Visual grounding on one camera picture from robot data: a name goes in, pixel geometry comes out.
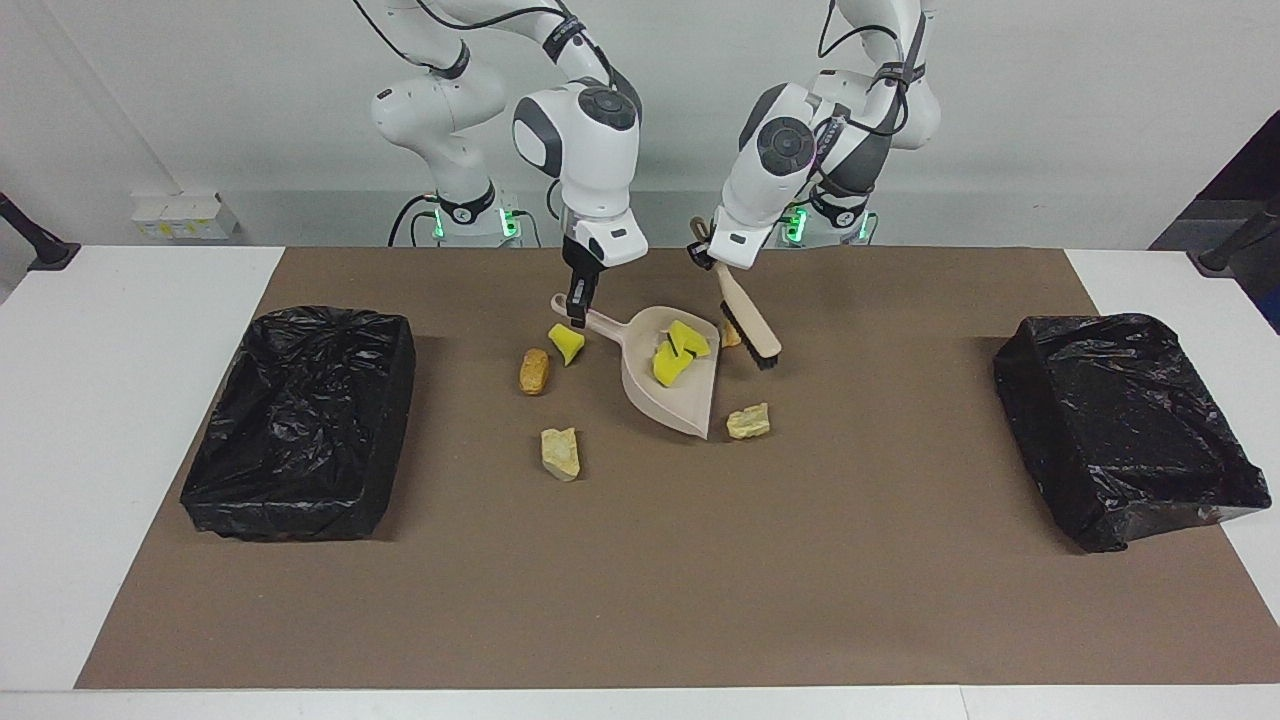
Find beige plastic dustpan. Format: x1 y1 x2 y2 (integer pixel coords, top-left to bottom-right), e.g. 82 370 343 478
551 293 721 441

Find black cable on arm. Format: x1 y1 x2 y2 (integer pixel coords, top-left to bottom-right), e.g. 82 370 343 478
352 0 641 111
818 0 926 201

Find bin lined with black bag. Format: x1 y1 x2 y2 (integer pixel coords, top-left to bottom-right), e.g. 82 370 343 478
993 313 1273 554
180 306 417 543

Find black stand pole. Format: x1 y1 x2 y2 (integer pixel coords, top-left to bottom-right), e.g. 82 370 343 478
1197 197 1280 276
0 190 81 272

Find wooden brush with black bristles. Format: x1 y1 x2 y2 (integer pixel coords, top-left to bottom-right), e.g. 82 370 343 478
690 216 784 371

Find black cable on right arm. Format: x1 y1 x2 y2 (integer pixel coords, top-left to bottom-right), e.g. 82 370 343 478
352 0 641 111

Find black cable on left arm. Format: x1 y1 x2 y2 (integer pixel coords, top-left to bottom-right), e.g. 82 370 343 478
818 0 926 201

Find large yellow sponge piece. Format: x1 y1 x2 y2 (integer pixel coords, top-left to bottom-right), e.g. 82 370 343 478
652 340 696 389

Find pale cream bread chunk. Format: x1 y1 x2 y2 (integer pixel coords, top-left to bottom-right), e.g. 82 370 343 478
541 427 582 483

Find white box on floor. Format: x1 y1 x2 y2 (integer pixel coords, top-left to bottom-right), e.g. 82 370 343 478
132 192 239 242

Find brown table mat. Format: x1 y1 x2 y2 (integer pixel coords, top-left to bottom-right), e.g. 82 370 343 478
75 247 1280 691

